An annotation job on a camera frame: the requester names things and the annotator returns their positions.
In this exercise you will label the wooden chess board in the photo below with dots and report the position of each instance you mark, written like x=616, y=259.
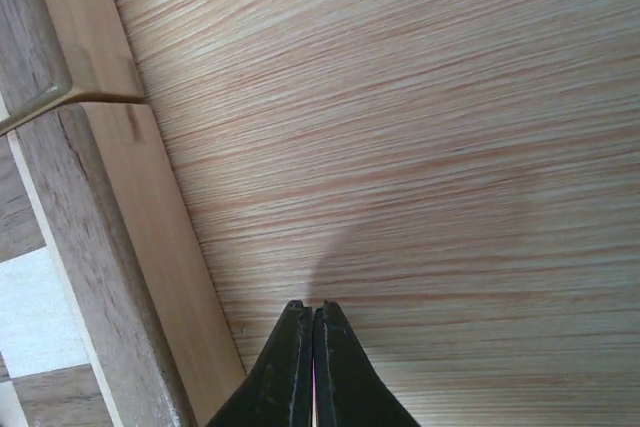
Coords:
x=103, y=191

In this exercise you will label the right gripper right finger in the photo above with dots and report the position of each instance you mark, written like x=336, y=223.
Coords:
x=348, y=390

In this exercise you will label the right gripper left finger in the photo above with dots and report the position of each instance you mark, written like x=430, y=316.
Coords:
x=278, y=389

